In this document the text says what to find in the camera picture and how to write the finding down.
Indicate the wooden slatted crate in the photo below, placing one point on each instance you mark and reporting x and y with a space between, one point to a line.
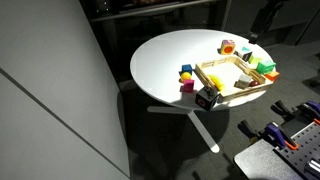
233 94

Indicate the multicolour cube with orange circle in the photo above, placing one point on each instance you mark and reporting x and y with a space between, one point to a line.
227 47

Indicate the light yellow-green block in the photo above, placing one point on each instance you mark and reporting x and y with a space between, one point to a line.
255 60

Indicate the green block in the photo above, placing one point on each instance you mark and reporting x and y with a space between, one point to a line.
265 67

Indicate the black stand table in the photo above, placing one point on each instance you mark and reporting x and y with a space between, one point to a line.
258 163

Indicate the blue clamp with orange trigger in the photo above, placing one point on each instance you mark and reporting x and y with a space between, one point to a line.
276 134
308 109

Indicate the dark shelf unit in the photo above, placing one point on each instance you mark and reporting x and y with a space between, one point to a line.
150 10

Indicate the dark red ball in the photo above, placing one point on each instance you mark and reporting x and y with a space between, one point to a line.
254 83

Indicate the silver aluminium rail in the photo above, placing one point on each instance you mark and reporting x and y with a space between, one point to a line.
313 167

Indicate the yellow banana toy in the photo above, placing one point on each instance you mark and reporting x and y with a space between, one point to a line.
217 82

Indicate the white table base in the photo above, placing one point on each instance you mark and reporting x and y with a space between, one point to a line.
203 130

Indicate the magenta block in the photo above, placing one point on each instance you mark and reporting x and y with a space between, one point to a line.
188 86

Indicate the black perforated breadboard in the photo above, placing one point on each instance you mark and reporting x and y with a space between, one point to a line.
301 151

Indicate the yellow ball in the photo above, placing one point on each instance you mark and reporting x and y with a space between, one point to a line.
185 76

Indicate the blue block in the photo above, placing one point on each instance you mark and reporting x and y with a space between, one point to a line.
187 69

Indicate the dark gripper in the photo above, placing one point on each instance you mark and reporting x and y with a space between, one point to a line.
253 37

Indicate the black white teal cube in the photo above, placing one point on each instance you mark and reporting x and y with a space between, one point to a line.
245 54

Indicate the orange block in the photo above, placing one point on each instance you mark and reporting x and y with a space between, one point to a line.
272 76

